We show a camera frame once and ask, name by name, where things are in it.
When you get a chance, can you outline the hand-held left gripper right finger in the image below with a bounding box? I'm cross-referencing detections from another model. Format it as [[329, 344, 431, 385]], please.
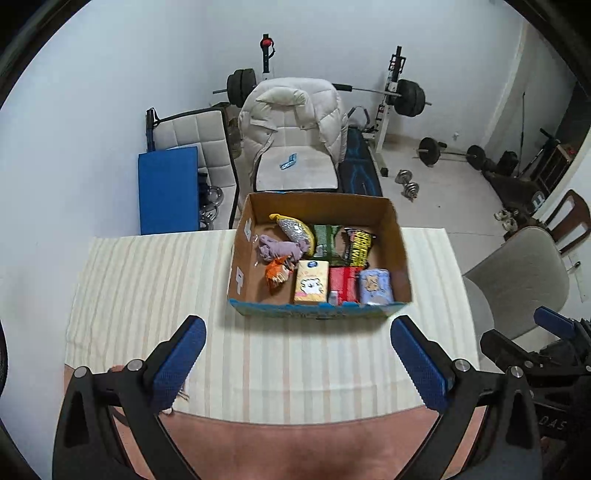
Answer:
[[390, 315, 544, 480]]

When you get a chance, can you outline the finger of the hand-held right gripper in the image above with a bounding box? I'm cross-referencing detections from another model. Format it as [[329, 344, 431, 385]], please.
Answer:
[[533, 307, 591, 352], [480, 330, 542, 366]]

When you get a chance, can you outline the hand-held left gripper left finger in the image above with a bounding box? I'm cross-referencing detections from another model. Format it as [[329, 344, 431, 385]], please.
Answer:
[[53, 315, 207, 480]]

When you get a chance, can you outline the blue tissue pack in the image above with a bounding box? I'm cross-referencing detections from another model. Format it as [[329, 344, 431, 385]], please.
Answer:
[[358, 268, 393, 306]]

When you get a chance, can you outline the cardboard box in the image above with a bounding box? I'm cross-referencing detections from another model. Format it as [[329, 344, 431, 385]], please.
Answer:
[[227, 191, 413, 320]]

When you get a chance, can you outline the red packet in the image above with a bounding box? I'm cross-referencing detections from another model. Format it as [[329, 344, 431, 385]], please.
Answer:
[[328, 266, 363, 306]]

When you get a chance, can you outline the black yellow wipes packet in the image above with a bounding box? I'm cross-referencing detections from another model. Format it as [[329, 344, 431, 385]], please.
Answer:
[[342, 227, 378, 269]]

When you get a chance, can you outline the orange snack packet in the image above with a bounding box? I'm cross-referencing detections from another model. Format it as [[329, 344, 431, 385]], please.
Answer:
[[264, 257, 296, 292]]

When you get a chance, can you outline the yellow white tissue pack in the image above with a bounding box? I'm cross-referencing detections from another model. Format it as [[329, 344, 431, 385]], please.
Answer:
[[293, 260, 331, 305]]

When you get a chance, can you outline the green packet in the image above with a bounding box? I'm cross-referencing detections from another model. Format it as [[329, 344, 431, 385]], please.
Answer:
[[311, 224, 345, 259]]

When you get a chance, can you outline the silver pouch with yellow ends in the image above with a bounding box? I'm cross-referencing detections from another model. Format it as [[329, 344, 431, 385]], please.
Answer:
[[269, 213, 316, 257]]

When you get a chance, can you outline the grey padded chair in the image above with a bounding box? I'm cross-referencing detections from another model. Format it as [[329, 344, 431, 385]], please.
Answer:
[[462, 226, 571, 342]]

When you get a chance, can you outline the striped cream tablecloth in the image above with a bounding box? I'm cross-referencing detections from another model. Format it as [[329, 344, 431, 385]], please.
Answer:
[[65, 226, 476, 425]]

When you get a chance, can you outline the brown wooden chair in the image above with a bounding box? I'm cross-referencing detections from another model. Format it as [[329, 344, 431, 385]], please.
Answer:
[[531, 189, 591, 254]]

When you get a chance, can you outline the black exercise machine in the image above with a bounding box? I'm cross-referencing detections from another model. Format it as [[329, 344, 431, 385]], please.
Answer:
[[482, 129, 575, 208]]

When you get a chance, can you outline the pink tablecloth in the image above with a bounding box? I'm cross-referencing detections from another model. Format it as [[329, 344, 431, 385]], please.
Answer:
[[65, 364, 490, 480]]

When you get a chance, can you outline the black round weight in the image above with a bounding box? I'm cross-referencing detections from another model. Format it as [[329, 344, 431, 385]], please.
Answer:
[[496, 151, 520, 176]]

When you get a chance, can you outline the blue board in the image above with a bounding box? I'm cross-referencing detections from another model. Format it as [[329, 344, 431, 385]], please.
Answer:
[[137, 145, 201, 236]]

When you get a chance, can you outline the black blue weight bench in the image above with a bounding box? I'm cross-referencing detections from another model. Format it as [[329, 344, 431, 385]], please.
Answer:
[[339, 127, 384, 197]]

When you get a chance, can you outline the short barbell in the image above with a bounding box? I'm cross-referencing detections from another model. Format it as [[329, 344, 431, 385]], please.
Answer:
[[417, 137, 485, 167]]

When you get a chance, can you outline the white upholstered chair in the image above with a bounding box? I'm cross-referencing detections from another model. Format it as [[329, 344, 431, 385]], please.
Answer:
[[253, 138, 340, 193]]

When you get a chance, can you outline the white barbell rack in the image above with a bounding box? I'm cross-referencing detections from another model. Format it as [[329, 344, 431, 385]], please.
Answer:
[[261, 33, 407, 178]]

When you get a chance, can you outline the white quilted chair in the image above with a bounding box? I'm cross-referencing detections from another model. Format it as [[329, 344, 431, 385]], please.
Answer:
[[145, 107, 241, 229]]

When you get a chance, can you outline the barbell with black plates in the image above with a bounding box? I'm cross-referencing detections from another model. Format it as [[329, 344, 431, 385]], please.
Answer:
[[213, 68, 432, 117]]

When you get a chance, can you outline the chair with white puffer jacket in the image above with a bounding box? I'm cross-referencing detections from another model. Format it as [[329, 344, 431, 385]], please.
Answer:
[[239, 78, 349, 195]]

